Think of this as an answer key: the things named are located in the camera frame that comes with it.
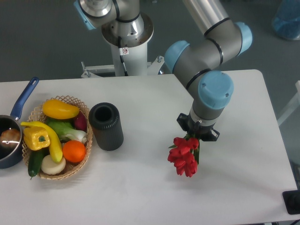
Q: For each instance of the white frame at right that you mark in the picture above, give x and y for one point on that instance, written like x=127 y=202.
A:
x=291 y=106

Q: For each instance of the blue saucepan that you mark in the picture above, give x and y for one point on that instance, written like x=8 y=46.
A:
x=12 y=156

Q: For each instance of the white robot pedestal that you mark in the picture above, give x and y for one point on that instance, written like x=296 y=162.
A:
x=129 y=48

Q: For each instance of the dark grey ribbed vase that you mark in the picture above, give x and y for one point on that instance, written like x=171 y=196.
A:
x=105 y=121

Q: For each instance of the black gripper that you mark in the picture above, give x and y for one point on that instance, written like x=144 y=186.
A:
x=198 y=127

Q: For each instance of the red onion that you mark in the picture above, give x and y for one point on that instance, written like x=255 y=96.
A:
x=80 y=122

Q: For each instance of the green cucumber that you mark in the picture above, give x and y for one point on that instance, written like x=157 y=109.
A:
x=35 y=161

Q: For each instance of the blue transparent container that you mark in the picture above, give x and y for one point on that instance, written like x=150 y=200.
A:
x=286 y=22

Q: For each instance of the black device on table corner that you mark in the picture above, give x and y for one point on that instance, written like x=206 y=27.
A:
x=292 y=201

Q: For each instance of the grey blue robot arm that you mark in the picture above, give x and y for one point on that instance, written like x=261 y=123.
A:
x=194 y=67

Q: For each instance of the yellow bell pepper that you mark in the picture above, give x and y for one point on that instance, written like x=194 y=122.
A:
x=36 y=138

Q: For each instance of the yellow mango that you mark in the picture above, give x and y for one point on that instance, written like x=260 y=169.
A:
x=60 y=110

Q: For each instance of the brown meat patty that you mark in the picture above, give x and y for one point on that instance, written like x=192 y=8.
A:
x=10 y=138

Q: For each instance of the green lettuce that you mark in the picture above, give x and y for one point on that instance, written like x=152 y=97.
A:
x=66 y=131

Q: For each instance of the orange fruit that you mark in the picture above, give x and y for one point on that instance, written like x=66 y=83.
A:
x=74 y=151

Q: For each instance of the yellow banana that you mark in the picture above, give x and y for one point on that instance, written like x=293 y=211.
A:
x=55 y=147

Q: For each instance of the red tulip bouquet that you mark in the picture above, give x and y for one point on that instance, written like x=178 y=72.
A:
x=184 y=154

